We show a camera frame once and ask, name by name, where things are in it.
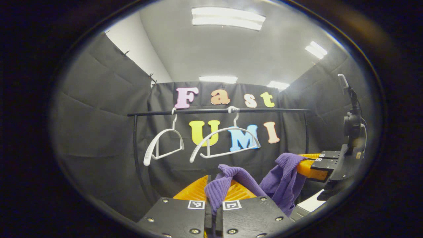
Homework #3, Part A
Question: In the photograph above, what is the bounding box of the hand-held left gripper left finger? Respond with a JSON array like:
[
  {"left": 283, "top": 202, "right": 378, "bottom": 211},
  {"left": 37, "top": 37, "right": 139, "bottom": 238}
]
[{"left": 137, "top": 175, "right": 212, "bottom": 238}]

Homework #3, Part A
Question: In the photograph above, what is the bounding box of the black backdrop cloth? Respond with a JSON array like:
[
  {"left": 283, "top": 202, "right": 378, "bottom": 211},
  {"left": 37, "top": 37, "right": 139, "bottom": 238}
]
[{"left": 50, "top": 31, "right": 374, "bottom": 222}]

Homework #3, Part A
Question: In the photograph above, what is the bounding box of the ceiling light panel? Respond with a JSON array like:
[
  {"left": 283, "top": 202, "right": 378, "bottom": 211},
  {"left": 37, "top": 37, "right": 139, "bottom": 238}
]
[
  {"left": 199, "top": 76, "right": 238, "bottom": 84},
  {"left": 305, "top": 41, "right": 328, "bottom": 60},
  {"left": 266, "top": 81, "right": 290, "bottom": 90},
  {"left": 192, "top": 7, "right": 266, "bottom": 31}
]

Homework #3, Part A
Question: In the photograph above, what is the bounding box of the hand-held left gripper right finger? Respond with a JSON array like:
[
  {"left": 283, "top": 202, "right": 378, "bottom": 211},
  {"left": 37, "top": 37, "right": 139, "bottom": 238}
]
[{"left": 215, "top": 180, "right": 294, "bottom": 238}]

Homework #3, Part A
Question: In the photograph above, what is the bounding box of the white plastic clothes hanger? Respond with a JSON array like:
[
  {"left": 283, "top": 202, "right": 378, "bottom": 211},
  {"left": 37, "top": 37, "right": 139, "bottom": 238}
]
[
  {"left": 189, "top": 106, "right": 261, "bottom": 164},
  {"left": 143, "top": 107, "right": 185, "bottom": 166}
]

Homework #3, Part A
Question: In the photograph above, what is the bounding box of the purple knit jacket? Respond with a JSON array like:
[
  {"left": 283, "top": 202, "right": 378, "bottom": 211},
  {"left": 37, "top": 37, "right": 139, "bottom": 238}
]
[{"left": 204, "top": 153, "right": 308, "bottom": 217}]

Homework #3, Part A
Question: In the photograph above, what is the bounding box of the black metal clothes rack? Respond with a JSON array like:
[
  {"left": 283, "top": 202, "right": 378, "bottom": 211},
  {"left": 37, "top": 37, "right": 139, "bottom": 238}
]
[{"left": 127, "top": 107, "right": 312, "bottom": 205}]

